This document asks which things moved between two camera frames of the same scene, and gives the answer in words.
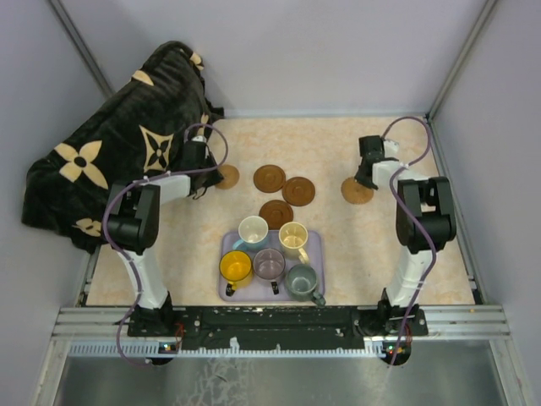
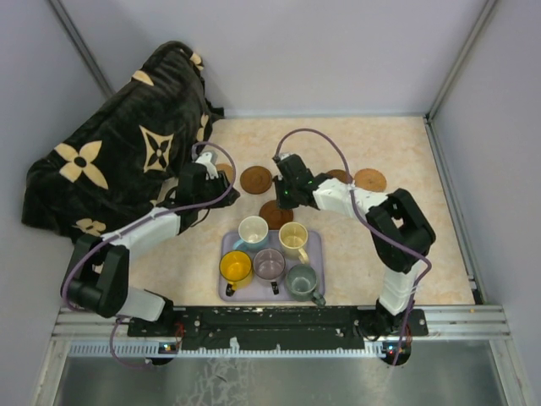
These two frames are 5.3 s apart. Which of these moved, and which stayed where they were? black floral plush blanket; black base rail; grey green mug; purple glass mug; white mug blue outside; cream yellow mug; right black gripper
Moved: right black gripper
Stayed: black floral plush blanket; purple glass mug; grey green mug; cream yellow mug; white mug blue outside; black base rail
